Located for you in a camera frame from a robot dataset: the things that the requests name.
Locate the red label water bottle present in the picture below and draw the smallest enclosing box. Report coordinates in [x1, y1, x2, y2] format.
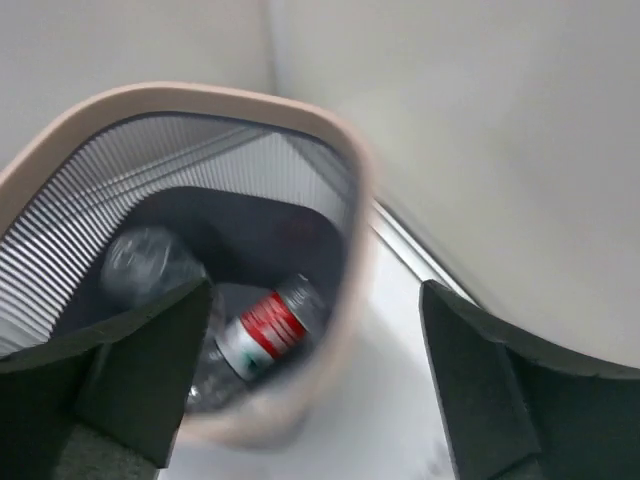
[216, 274, 326, 382]

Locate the aluminium frame rail back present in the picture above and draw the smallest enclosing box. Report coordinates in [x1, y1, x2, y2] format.
[370, 200, 485, 308]

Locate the grey mesh waste bin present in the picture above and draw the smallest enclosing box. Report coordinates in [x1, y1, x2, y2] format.
[1, 82, 373, 448]

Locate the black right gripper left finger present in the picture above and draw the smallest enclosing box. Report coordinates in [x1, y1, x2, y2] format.
[1, 281, 211, 479]

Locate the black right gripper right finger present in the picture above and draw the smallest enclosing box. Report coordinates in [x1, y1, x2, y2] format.
[419, 280, 639, 479]

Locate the green label water bottle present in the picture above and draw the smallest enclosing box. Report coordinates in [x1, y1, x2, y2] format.
[101, 227, 244, 415]

